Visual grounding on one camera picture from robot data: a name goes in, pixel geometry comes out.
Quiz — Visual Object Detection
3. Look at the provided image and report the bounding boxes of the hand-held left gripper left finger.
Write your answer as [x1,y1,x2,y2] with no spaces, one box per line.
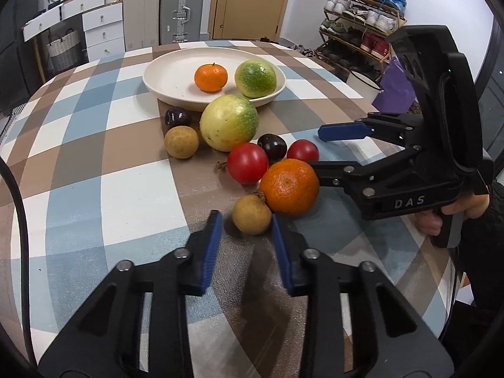
[37,209,224,378]

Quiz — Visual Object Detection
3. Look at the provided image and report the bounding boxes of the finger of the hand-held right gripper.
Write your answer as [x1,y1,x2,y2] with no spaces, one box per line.
[318,112,425,151]
[305,146,424,201]

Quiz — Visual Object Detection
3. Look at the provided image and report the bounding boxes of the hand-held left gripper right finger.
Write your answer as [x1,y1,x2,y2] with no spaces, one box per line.
[271,213,455,378]

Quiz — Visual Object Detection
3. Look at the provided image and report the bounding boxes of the small red tomato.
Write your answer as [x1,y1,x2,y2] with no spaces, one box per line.
[287,139,320,163]

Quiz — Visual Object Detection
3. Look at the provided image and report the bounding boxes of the brown longan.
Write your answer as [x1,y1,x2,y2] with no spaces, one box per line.
[164,125,199,160]
[232,194,273,236]

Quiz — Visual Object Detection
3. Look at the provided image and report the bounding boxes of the large orange mandarin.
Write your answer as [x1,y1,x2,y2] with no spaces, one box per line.
[259,158,320,216]

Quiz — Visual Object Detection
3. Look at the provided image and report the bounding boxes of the large red tomato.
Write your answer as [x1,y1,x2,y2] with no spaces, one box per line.
[227,142,269,186]

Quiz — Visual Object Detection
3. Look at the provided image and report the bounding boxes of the large green yellow passion fruit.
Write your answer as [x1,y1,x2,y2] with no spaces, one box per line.
[199,95,260,152]

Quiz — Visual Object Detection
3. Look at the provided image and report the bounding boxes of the cream round plate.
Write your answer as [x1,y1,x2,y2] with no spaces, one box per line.
[142,47,287,112]

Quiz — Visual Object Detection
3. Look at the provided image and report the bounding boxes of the person's right forearm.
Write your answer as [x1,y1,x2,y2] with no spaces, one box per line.
[457,181,504,312]

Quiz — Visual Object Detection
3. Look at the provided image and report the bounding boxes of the person's right hand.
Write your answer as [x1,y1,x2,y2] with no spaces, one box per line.
[417,193,491,238]

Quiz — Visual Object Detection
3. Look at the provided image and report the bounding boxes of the white bucket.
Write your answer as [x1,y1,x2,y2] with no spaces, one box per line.
[346,70,384,105]

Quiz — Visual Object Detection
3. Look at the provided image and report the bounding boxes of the purple bag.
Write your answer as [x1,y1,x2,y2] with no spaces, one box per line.
[372,57,418,113]

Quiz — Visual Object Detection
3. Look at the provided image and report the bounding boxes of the dark purple plum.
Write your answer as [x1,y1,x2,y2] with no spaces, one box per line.
[164,107,192,129]
[257,133,287,162]

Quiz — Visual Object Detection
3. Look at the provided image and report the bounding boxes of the pile of loose shoes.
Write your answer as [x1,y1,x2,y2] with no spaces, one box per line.
[289,43,324,59]

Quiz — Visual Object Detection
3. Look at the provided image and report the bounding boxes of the small green passion fruit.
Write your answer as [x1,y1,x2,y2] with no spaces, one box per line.
[235,60,277,99]

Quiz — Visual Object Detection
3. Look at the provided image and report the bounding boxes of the rows of racked shoes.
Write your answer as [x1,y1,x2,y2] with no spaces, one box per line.
[319,0,407,72]

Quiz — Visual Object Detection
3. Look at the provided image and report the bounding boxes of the small orange mandarin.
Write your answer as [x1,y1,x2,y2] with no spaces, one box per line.
[194,63,229,93]

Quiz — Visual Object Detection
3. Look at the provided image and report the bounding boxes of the wooden door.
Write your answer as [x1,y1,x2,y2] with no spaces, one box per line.
[208,0,296,41]

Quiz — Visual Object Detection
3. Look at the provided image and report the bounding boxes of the grey ribbed suitcase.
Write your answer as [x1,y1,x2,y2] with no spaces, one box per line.
[159,0,206,45]

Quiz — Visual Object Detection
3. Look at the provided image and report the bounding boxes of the beige suitcase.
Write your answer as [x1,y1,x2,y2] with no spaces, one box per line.
[122,0,162,52]

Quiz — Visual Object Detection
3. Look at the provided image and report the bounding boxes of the woven laundry basket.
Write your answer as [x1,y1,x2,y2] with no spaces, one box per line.
[45,28,83,75]

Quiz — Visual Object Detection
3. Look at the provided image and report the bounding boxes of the white drawer cabinet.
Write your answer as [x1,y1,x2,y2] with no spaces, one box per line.
[21,0,126,64]

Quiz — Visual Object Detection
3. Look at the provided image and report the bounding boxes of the dark grey fridge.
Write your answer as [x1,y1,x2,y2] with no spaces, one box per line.
[0,0,44,113]

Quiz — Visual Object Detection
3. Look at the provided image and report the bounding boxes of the black cable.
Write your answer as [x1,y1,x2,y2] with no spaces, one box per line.
[0,153,38,363]

